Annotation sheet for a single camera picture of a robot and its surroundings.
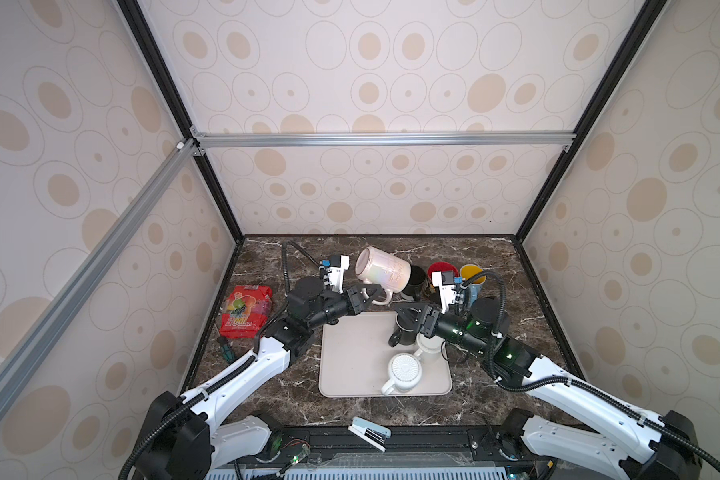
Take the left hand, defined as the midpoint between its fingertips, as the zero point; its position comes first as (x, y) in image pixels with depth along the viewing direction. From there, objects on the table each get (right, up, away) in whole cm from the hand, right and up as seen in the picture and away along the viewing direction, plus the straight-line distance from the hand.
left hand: (387, 290), depth 69 cm
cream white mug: (+13, -18, +15) cm, 26 cm away
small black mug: (+6, -15, +20) cm, 26 cm away
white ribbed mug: (+5, -22, +9) cm, 24 cm away
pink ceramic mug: (0, +4, 0) cm, 4 cm away
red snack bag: (-43, -9, +26) cm, 51 cm away
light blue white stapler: (-4, -36, +6) cm, 37 cm away
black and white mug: (+10, -2, +26) cm, 28 cm away
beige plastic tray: (-8, -21, +19) cm, 30 cm away
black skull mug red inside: (+20, +5, +29) cm, 35 cm away
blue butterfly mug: (+30, -2, +27) cm, 40 cm away
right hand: (+3, -4, -2) cm, 5 cm away
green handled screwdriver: (-46, -19, +19) cm, 53 cm away
